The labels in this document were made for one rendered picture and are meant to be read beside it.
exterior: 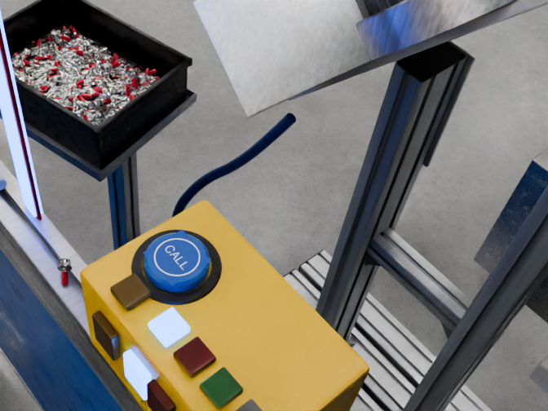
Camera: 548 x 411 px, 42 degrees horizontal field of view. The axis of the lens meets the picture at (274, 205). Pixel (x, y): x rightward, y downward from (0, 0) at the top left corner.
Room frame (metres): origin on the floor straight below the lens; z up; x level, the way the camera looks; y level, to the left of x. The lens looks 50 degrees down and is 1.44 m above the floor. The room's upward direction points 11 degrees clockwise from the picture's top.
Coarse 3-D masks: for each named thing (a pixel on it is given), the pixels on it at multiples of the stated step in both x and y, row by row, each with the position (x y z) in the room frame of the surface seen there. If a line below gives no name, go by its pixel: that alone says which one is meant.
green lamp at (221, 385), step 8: (224, 368) 0.18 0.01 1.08; (216, 376) 0.17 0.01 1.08; (224, 376) 0.17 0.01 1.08; (200, 384) 0.17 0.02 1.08; (208, 384) 0.17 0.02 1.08; (216, 384) 0.17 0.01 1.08; (224, 384) 0.17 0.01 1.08; (232, 384) 0.17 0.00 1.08; (208, 392) 0.16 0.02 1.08; (216, 392) 0.16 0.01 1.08; (224, 392) 0.16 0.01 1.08; (232, 392) 0.17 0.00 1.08; (240, 392) 0.17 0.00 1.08; (216, 400) 0.16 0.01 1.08; (224, 400) 0.16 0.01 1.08; (216, 408) 0.16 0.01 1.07
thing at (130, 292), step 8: (128, 280) 0.22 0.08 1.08; (136, 280) 0.22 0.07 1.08; (112, 288) 0.21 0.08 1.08; (120, 288) 0.22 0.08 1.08; (128, 288) 0.22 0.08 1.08; (136, 288) 0.22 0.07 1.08; (144, 288) 0.22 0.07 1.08; (120, 296) 0.21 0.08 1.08; (128, 296) 0.21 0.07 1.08; (136, 296) 0.21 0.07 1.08; (144, 296) 0.21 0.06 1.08; (128, 304) 0.21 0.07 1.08; (136, 304) 0.21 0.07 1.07
